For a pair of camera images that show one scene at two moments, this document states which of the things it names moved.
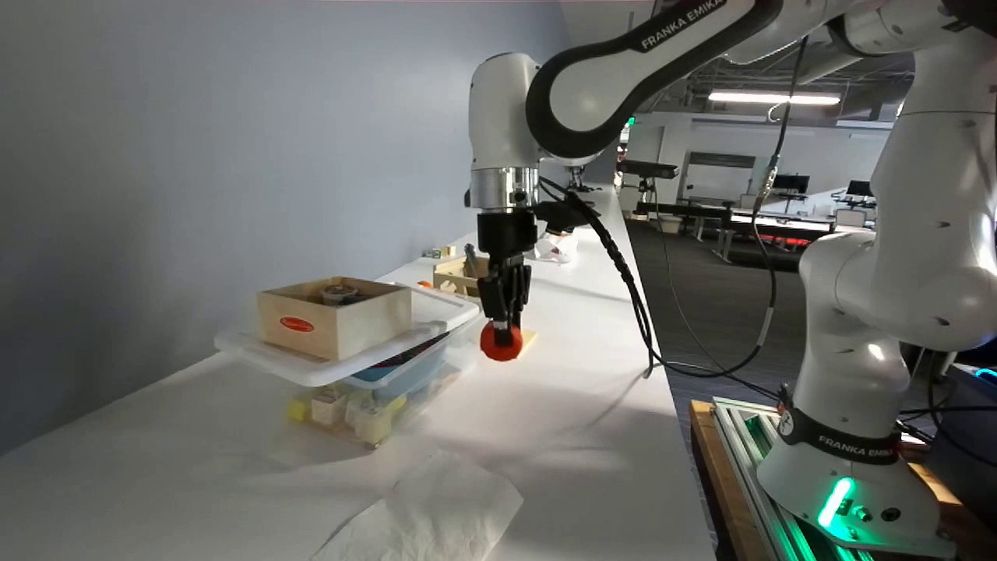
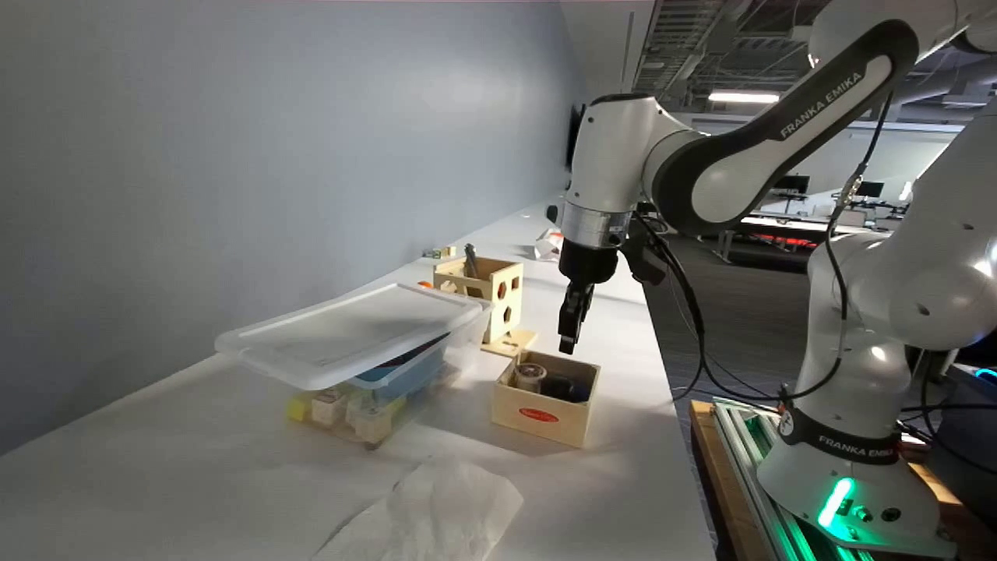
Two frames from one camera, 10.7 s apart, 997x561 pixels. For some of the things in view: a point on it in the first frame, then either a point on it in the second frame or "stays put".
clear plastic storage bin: (378, 399) stays put
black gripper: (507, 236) → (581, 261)
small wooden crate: (338, 314) → (545, 398)
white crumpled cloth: (440, 510) stays put
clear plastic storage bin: (430, 318) stays put
